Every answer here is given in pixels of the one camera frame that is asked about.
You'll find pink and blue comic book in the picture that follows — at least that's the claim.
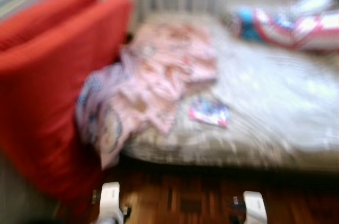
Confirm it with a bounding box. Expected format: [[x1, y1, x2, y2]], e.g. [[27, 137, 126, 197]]
[[188, 96, 231, 129]]

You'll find bed with grey floral sheet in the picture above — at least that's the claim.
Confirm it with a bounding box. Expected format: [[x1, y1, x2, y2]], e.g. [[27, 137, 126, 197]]
[[121, 12, 339, 175]]

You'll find red white blue bolster pillow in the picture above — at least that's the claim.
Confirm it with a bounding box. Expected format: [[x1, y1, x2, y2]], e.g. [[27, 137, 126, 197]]
[[227, 5, 339, 51]]

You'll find grey pillow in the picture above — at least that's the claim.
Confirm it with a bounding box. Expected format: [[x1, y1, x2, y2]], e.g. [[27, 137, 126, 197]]
[[289, 0, 339, 19]]

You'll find pink cartoon blanket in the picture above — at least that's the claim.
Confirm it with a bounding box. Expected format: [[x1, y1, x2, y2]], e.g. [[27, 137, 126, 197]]
[[75, 22, 219, 171]]

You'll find red folded mattress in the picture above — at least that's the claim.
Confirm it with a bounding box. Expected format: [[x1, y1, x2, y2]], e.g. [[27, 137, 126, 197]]
[[0, 0, 133, 201]]

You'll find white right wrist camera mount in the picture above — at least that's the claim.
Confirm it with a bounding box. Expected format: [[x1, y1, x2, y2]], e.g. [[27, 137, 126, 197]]
[[242, 191, 267, 224]]

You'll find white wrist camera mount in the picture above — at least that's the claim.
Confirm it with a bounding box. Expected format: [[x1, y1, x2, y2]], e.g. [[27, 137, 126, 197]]
[[242, 191, 267, 224], [99, 182, 124, 222]]

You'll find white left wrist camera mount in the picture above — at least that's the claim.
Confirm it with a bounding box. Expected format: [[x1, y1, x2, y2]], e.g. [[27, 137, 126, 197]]
[[99, 182, 124, 222]]

